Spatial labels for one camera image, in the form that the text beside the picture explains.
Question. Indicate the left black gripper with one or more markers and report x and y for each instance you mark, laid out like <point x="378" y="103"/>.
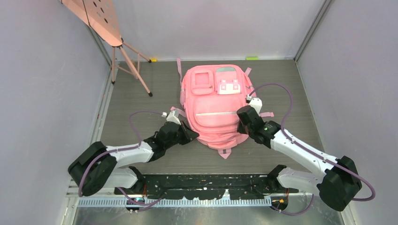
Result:
<point x="188" y="134"/>

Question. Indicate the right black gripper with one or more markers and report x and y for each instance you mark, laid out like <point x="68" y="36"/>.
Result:
<point x="240" y="128"/>

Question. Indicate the pink student backpack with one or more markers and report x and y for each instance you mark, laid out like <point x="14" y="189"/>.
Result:
<point x="210" y="96"/>

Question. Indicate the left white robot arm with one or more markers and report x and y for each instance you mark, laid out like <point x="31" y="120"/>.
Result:
<point x="101" y="166"/>

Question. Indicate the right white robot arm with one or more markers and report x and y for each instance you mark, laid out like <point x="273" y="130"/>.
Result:
<point x="334" y="180"/>

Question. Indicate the pink tripod stand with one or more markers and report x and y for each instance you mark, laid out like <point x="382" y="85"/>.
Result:
<point x="100" y="15"/>

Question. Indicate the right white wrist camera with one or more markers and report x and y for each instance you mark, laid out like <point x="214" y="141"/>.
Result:
<point x="255" y="103"/>

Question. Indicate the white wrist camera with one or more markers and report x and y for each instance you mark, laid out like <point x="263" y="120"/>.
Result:
<point x="173" y="117"/>
<point x="255" y="103"/>

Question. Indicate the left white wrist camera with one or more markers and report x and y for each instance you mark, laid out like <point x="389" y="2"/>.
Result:
<point x="173" y="117"/>

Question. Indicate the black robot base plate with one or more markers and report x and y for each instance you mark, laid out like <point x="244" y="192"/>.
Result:
<point x="206" y="186"/>

